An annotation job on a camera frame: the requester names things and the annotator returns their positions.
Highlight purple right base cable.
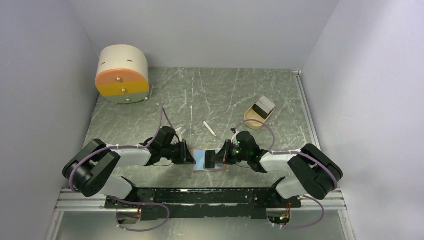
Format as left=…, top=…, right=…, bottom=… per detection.
left=271, top=195, right=326, bottom=230

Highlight beige oval tray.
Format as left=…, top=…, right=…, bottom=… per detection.
left=244, top=95, right=276, bottom=130

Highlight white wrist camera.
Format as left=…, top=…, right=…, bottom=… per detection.
left=230, top=127, right=240, bottom=145
left=175, top=126, right=187, bottom=141

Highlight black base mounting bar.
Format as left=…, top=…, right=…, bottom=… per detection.
left=104, top=187, right=302, bottom=221

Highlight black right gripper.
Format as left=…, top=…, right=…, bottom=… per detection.
left=211, top=139, right=250, bottom=165

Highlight dark credit card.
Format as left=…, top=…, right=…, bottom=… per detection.
left=204, top=150, right=216, bottom=170

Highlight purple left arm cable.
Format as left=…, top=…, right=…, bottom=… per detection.
left=68, top=106, right=176, bottom=193

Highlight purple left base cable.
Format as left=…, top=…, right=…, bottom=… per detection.
left=109, top=197, right=171, bottom=233

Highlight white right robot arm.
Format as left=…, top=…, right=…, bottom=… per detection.
left=211, top=131, right=344, bottom=207

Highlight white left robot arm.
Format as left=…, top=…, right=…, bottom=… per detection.
left=62, top=126, right=196, bottom=208

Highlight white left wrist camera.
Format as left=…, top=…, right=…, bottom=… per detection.
left=175, top=126, right=187, bottom=141

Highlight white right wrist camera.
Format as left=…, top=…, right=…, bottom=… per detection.
left=230, top=127, right=240, bottom=145

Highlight aluminium frame rail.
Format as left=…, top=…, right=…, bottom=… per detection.
left=292, top=70, right=347, bottom=210

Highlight white pen with red cap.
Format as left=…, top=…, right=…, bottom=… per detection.
left=202, top=120, right=217, bottom=137

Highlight pink leather card holder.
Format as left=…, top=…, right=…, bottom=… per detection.
left=190, top=149, right=227, bottom=173

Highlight round beige drawer box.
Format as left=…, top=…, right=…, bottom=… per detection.
left=95, top=44, right=150, bottom=104

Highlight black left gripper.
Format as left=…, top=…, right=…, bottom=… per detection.
left=161, top=139, right=196, bottom=165

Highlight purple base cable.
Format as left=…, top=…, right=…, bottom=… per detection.
left=109, top=197, right=171, bottom=233
left=271, top=195, right=326, bottom=230

